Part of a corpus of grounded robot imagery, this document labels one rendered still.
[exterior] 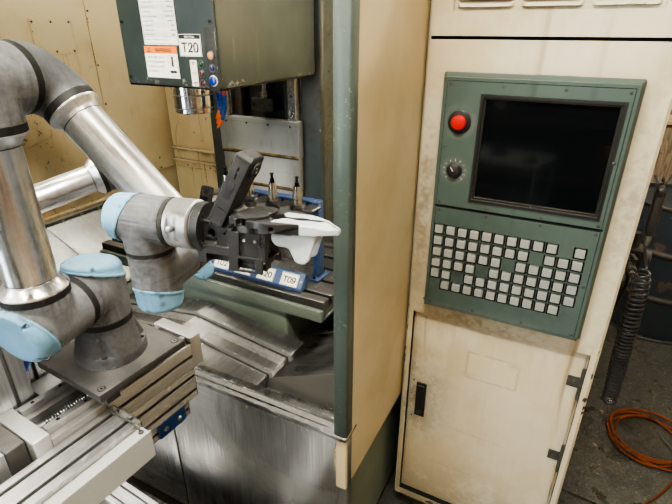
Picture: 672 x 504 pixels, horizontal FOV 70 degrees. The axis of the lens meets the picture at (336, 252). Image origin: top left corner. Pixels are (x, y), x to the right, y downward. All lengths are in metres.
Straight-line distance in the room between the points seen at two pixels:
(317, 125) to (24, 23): 1.47
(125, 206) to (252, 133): 1.80
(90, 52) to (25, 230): 2.23
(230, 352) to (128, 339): 0.76
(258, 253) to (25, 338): 0.48
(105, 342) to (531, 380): 1.23
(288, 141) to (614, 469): 2.15
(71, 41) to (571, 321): 2.66
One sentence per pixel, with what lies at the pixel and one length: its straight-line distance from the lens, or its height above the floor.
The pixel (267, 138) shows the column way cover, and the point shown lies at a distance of 2.48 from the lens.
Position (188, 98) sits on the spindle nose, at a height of 1.57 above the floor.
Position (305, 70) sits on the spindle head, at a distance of 2.23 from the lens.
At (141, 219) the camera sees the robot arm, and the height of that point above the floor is 1.57.
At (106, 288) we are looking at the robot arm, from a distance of 1.08.
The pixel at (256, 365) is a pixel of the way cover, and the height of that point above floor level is 0.72.
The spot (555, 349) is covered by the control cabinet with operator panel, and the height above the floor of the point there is 0.95.
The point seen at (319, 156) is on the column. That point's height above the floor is 1.25.
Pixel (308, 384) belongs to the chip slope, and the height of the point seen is 0.72.
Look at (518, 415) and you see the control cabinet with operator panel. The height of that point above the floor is 0.67.
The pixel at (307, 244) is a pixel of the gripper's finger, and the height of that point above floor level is 1.56.
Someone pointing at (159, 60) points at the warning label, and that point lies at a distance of 1.95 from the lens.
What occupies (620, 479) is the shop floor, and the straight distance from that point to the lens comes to 2.68.
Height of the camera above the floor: 1.83
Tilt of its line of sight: 25 degrees down
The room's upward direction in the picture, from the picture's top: straight up
